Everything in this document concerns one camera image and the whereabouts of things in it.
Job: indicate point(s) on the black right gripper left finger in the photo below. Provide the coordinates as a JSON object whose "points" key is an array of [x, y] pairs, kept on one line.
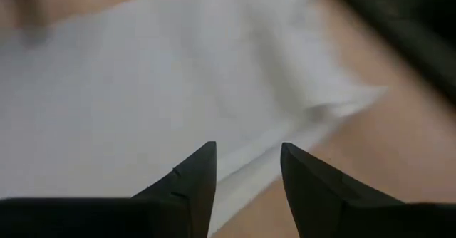
{"points": [[142, 216]]}

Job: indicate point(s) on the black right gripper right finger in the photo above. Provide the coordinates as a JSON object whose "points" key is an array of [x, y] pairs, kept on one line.
{"points": [[338, 209]]}

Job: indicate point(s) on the white cloth towel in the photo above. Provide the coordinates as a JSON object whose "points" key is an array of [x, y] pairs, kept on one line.
{"points": [[142, 88]]}

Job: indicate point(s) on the black table frame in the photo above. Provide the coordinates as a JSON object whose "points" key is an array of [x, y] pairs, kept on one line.
{"points": [[420, 24]]}

